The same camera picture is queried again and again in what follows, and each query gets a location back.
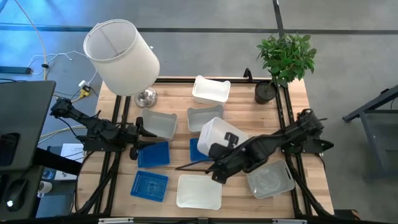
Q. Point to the white shade table lamp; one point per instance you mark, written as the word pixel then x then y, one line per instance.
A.
pixel 121 59

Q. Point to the black power strip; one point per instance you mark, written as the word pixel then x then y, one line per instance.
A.
pixel 15 70

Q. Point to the grey plastic basket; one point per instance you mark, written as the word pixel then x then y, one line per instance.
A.
pixel 202 118
pixel 270 182
pixel 160 124

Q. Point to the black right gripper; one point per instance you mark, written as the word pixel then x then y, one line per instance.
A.
pixel 225 158

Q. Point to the black computer mouse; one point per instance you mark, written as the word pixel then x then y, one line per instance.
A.
pixel 17 196

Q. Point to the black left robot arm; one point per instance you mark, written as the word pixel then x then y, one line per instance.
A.
pixel 99 129

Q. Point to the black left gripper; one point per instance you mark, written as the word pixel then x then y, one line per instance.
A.
pixel 134 137

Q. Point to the black office desk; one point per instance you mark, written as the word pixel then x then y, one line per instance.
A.
pixel 25 109

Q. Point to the blue slotted plastic basket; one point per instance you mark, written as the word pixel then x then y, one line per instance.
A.
pixel 149 186
pixel 154 155
pixel 193 149

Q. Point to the white mug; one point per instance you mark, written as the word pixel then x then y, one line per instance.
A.
pixel 45 187

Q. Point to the yellow plug connector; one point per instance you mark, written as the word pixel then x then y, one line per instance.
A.
pixel 84 93

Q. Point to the white power adapter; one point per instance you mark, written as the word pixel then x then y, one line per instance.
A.
pixel 83 83

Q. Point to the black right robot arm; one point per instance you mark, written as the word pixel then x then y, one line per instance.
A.
pixel 280 137

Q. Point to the black clamp bracket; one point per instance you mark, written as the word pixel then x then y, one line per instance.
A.
pixel 247 75

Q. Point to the white paper booklet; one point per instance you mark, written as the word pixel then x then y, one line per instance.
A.
pixel 73 151

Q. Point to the dark grey metal cart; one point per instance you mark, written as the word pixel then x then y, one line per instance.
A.
pixel 376 124

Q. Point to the silver metal bracket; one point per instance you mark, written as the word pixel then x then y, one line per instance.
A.
pixel 115 220
pixel 289 221

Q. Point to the green potted plant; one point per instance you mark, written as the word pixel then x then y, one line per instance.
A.
pixel 286 59

